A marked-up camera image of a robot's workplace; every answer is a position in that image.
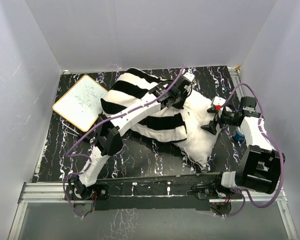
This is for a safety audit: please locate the black white striped pillowcase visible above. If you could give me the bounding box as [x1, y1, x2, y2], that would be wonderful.
[100, 67, 194, 143]

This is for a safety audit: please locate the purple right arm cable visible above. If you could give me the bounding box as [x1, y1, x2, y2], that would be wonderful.
[222, 82, 287, 217]

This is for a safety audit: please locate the yellow framed whiteboard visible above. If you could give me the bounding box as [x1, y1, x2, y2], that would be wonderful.
[52, 75, 108, 132]

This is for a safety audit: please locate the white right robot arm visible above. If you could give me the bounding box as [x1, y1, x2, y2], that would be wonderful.
[201, 96, 285, 199]

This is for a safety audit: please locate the blue white tape roll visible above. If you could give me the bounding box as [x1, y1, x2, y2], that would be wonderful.
[232, 126, 245, 142]

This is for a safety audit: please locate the white pillow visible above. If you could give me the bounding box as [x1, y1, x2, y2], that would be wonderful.
[175, 90, 218, 170]

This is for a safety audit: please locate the aluminium table frame rail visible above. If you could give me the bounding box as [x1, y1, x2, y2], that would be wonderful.
[9, 179, 299, 240]

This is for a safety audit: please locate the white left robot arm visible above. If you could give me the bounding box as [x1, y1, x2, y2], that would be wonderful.
[68, 72, 195, 200]

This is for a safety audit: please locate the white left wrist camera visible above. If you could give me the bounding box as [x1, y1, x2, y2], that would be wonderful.
[182, 72, 195, 83]

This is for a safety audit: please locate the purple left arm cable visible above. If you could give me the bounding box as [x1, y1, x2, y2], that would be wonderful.
[63, 65, 188, 218]

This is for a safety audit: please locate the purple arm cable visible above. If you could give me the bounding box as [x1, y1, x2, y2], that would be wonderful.
[222, 82, 287, 217]
[63, 65, 188, 218]

